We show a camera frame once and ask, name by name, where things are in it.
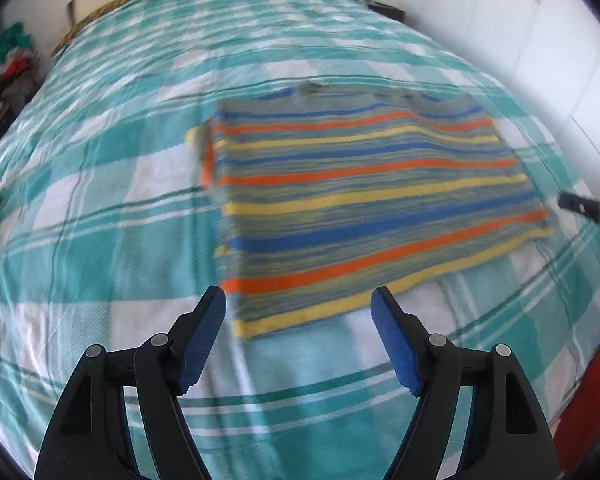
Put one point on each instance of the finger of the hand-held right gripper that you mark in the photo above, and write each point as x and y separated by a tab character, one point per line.
587	207

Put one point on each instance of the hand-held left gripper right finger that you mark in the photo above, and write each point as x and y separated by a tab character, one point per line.
397	342

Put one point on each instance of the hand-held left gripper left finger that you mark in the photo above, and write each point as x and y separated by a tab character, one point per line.
200	340

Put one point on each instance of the striped knitted sweater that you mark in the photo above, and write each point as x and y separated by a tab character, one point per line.
370	210

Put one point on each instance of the pile of colourful clothes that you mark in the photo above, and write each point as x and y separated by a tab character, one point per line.
12	75

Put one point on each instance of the teal checked blanket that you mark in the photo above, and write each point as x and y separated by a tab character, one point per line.
105	200

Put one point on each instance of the person's red fleece clothing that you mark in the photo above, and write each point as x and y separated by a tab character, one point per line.
592	410

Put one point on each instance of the yellow woven mat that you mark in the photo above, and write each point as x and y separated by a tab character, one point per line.
87	22

